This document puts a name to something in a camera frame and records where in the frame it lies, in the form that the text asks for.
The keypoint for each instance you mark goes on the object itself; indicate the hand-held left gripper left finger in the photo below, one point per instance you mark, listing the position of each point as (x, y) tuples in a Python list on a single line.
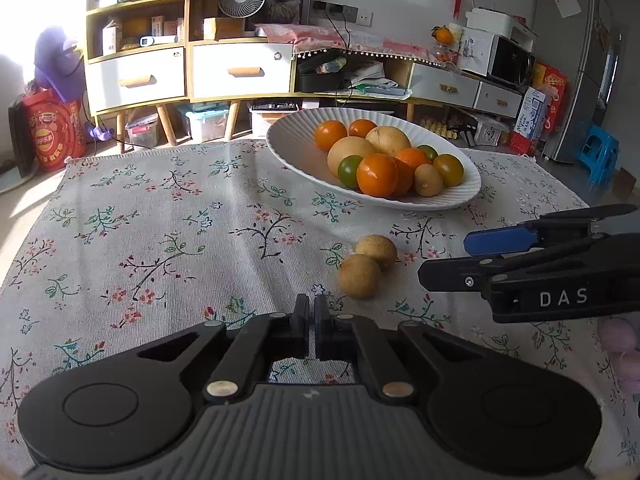
[(301, 320)]

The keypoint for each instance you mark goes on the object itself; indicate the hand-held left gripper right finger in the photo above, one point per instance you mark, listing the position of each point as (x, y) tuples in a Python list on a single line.
[(322, 320)]

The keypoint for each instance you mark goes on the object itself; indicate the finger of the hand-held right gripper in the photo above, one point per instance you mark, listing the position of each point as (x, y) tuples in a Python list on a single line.
[(450, 274), (495, 240)]

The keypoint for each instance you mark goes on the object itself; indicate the brown longan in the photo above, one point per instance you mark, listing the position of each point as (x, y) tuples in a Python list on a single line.
[(359, 276), (375, 251), (428, 180)]

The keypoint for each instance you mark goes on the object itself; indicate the yellow-green tomato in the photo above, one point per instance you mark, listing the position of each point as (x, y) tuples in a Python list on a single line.
[(447, 169)]

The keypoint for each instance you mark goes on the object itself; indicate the orange mandarin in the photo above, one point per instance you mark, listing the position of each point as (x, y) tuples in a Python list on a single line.
[(412, 156), (406, 182)]

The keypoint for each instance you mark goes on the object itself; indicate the green lime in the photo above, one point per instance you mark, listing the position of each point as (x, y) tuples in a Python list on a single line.
[(428, 151), (349, 171)]

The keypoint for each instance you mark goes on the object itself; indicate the orange tomato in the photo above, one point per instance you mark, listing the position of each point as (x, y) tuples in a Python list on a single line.
[(327, 134), (377, 175), (361, 128)]

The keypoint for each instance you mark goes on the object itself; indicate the white ribbed plate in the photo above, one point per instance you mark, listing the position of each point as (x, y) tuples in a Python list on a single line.
[(295, 145)]

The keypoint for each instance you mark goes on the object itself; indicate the person's right hand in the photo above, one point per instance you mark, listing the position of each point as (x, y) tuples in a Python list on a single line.
[(622, 355)]

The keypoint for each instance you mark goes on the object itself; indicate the yellow egg tray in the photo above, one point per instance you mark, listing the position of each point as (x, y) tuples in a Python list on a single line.
[(440, 127)]

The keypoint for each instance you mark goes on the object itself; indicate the blue and white box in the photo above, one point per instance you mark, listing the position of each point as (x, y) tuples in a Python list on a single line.
[(530, 115)]

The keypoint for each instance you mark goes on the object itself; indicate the blue plastic stool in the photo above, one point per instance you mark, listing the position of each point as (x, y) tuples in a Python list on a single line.
[(600, 152)]

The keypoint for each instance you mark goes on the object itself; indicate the floral tablecloth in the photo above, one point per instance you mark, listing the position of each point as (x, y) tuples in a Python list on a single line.
[(175, 240)]

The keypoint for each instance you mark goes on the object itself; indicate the red and yellow gift box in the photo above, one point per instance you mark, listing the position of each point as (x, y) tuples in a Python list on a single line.
[(550, 90)]

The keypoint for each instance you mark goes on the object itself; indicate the black microwave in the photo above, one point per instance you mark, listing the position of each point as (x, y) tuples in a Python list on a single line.
[(510, 62)]

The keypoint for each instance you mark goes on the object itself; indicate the white box blue print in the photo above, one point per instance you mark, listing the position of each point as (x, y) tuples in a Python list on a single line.
[(472, 52)]

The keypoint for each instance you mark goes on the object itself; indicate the low wooden cabinet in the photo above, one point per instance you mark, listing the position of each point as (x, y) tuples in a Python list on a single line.
[(400, 72)]

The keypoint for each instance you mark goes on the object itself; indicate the grey refrigerator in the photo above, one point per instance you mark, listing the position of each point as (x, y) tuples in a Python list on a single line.
[(575, 60)]

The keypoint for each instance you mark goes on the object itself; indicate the pile of papers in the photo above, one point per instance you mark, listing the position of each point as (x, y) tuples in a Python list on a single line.
[(372, 80)]

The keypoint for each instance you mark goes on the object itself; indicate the clear storage bin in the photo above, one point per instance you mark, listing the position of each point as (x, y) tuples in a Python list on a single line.
[(207, 122), (270, 115), (145, 130)]

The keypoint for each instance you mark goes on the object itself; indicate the orange decoration on glass jar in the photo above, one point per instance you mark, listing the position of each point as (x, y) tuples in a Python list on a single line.
[(442, 37)]

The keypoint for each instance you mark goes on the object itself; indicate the plain white box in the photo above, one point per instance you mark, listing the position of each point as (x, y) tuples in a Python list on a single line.
[(500, 22)]

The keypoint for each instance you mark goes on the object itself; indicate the black box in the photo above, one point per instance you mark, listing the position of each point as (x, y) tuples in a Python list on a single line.
[(320, 77)]

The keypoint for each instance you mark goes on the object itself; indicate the pink lace cloth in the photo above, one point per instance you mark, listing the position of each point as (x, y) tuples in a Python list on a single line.
[(345, 39)]

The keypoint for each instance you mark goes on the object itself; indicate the small purple object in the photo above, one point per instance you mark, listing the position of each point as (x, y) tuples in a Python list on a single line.
[(97, 132)]

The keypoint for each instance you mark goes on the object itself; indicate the wooden box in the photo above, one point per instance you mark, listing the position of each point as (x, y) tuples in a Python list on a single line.
[(222, 27)]

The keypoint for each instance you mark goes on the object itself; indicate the wooden shelf cabinet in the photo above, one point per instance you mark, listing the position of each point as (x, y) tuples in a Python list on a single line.
[(189, 10)]

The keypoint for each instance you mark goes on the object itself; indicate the black flat panel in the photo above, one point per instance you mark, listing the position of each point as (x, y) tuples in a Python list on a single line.
[(19, 135)]

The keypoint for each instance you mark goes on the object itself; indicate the small white carton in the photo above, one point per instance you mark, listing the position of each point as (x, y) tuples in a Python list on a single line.
[(111, 37)]

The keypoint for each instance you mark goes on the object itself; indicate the purple plush toy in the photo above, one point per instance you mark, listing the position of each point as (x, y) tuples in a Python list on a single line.
[(57, 62)]

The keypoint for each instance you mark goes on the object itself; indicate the wall socket strip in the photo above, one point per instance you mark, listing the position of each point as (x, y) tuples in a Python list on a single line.
[(340, 12)]

